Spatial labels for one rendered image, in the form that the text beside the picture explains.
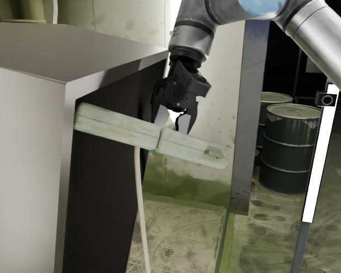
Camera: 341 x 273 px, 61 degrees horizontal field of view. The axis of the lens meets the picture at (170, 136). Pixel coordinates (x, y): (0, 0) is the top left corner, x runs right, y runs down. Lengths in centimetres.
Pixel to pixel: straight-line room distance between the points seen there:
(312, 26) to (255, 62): 182
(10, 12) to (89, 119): 178
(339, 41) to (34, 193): 57
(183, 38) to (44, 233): 43
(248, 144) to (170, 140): 211
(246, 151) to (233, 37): 98
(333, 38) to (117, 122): 42
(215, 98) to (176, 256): 132
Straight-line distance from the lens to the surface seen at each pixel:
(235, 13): 59
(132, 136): 51
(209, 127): 260
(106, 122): 50
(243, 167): 271
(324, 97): 164
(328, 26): 64
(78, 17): 291
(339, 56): 63
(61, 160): 38
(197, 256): 241
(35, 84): 36
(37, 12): 225
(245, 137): 260
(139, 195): 87
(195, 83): 51
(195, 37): 61
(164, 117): 58
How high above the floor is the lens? 169
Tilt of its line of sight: 21 degrees down
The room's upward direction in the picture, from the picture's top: straight up
